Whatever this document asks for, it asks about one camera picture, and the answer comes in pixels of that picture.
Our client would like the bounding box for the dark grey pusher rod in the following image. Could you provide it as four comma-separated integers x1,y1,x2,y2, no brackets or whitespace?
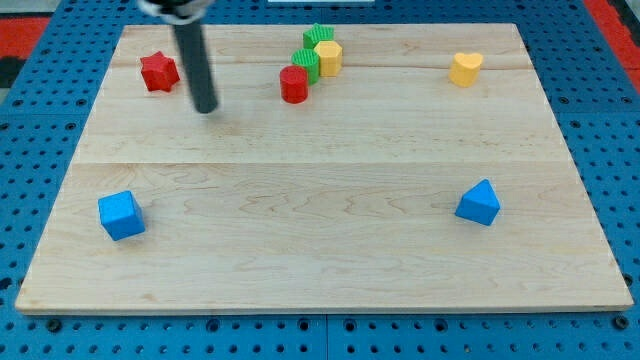
173,20,218,114

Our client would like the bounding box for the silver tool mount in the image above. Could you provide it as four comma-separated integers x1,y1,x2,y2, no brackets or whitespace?
136,0,215,25

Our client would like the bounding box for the red star block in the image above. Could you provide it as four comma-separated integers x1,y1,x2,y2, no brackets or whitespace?
141,51,180,92

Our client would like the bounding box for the green star block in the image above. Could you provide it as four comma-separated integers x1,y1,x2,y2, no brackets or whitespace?
302,23,334,49

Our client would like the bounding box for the red cylinder block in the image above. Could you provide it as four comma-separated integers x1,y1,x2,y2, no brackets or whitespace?
279,65,308,104

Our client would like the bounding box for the green cylinder block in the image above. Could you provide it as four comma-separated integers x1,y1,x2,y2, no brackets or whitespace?
291,48,320,85

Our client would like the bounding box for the yellow hexagon block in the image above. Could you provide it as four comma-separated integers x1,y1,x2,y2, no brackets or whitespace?
314,40,343,77

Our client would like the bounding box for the blue cube block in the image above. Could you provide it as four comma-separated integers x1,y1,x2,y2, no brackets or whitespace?
98,190,146,241

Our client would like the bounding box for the wooden board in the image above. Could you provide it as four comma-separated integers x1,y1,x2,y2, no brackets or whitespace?
15,23,633,315

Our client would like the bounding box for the yellow heart block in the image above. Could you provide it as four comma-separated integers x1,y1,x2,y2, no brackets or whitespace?
448,52,484,88

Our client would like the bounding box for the blue triangle block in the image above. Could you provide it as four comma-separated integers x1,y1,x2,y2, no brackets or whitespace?
455,179,501,226

